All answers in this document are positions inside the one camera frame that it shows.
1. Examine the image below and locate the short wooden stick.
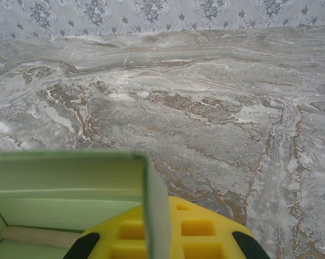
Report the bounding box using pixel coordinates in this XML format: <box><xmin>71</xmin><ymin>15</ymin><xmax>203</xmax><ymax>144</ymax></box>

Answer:
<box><xmin>2</xmin><ymin>226</ymin><xmax>84</xmax><ymax>249</ymax></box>

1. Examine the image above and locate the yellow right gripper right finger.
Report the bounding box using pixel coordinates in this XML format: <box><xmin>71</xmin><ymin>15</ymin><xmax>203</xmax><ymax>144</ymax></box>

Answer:
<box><xmin>167</xmin><ymin>196</ymin><xmax>268</xmax><ymax>259</ymax></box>

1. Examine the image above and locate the light green paper box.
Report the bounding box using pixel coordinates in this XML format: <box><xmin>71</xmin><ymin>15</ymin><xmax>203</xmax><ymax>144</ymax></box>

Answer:
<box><xmin>0</xmin><ymin>151</ymin><xmax>174</xmax><ymax>259</ymax></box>

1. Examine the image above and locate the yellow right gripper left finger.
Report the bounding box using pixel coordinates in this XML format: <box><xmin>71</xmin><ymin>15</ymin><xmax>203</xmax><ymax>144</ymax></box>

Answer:
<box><xmin>62</xmin><ymin>203</ymin><xmax>149</xmax><ymax>259</ymax></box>

